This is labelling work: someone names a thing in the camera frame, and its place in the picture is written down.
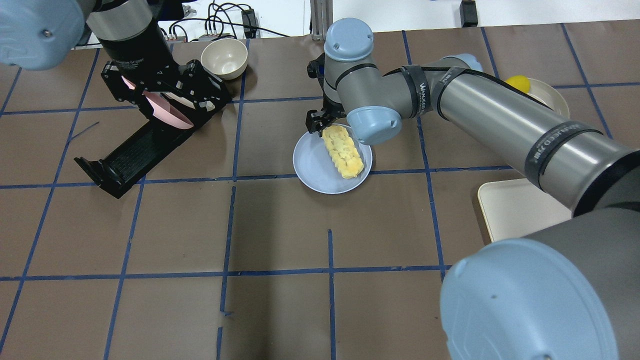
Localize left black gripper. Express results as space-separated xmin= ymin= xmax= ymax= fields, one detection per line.
xmin=101 ymin=47 xmax=233 ymax=126

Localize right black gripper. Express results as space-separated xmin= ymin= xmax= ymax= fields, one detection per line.
xmin=305 ymin=59 xmax=346 ymax=137

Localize pink plate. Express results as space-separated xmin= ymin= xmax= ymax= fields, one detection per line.
xmin=121 ymin=76 xmax=195 ymax=130

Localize yellow bread loaf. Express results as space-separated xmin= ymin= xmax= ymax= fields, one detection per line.
xmin=321 ymin=125 xmax=364 ymax=179

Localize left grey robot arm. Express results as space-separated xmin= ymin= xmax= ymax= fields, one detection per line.
xmin=0 ymin=0 xmax=231 ymax=130

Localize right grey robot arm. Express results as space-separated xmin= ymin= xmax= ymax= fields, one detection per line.
xmin=306 ymin=17 xmax=640 ymax=360

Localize light blue round plate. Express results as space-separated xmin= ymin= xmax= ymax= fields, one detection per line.
xmin=292 ymin=124 xmax=374 ymax=195

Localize cream bowl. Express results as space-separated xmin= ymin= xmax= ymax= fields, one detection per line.
xmin=199 ymin=38 xmax=249 ymax=81

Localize black dish rack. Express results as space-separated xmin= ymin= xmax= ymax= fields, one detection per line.
xmin=74 ymin=109 xmax=220 ymax=199

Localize black power adapter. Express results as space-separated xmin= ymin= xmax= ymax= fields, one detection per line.
xmin=459 ymin=0 xmax=479 ymax=28

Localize yellow lemon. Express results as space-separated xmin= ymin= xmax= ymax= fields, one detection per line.
xmin=505 ymin=75 xmax=531 ymax=94

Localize white rectangular tray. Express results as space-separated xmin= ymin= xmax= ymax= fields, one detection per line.
xmin=475 ymin=178 xmax=572 ymax=245

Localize black cables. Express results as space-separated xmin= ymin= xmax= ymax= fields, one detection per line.
xmin=160 ymin=2 xmax=291 ymax=42

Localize aluminium frame post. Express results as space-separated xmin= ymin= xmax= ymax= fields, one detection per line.
xmin=310 ymin=0 xmax=334 ymax=41

